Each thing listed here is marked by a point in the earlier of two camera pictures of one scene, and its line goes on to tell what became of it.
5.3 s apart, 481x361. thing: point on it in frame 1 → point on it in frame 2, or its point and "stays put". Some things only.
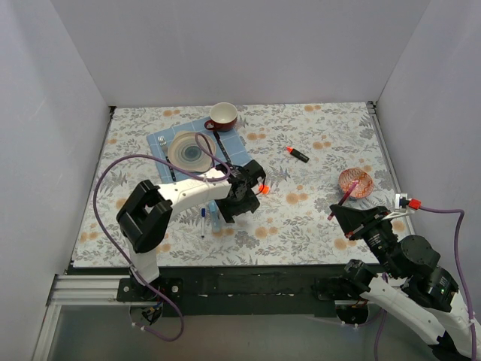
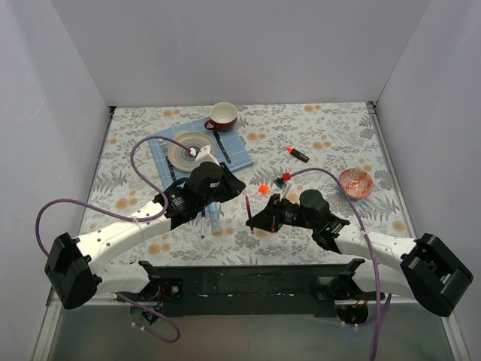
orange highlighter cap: [265, 189] stays put
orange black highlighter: [297, 153] stays put
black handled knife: [222, 145] stays put
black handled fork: [163, 143] stays put
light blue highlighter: [216, 221] stays put
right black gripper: [364, 226] → [280, 212]
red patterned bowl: [364, 187] stays put
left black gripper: [241, 205] → [226, 182]
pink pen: [345, 197] → [248, 207]
